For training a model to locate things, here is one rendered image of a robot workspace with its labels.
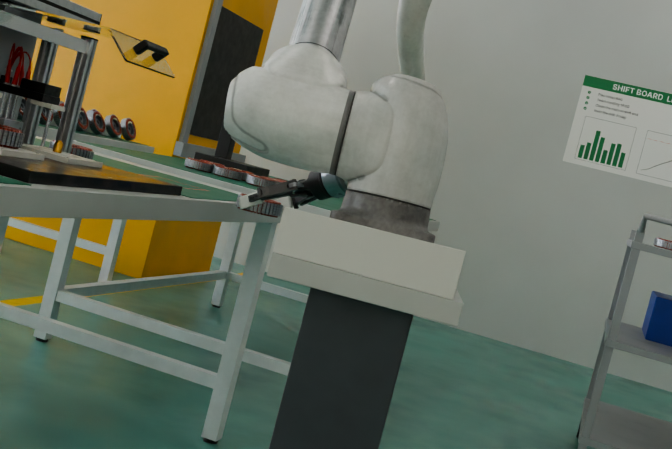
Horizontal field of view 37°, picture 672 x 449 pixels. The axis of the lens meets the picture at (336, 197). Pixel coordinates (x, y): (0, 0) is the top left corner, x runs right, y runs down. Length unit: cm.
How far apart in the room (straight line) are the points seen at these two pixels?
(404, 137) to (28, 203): 63
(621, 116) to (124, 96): 329
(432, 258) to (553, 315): 546
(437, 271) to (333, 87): 38
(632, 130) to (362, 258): 553
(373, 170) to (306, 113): 15
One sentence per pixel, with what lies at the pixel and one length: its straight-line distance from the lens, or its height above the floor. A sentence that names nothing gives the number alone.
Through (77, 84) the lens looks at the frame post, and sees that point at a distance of 249.
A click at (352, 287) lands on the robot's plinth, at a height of 73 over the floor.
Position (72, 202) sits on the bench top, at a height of 73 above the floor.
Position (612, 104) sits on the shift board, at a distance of 711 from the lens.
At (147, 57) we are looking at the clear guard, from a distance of 227.
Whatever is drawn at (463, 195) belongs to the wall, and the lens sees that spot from 713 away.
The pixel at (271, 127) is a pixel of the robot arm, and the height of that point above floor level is 94.
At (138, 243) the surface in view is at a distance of 579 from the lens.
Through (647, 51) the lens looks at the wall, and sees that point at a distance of 716.
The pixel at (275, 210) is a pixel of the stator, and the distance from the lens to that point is 244.
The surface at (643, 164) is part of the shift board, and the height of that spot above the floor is 140.
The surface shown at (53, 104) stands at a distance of 232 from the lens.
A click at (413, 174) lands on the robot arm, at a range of 173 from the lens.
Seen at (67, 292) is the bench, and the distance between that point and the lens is 388.
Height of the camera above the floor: 92
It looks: 2 degrees down
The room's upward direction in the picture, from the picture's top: 15 degrees clockwise
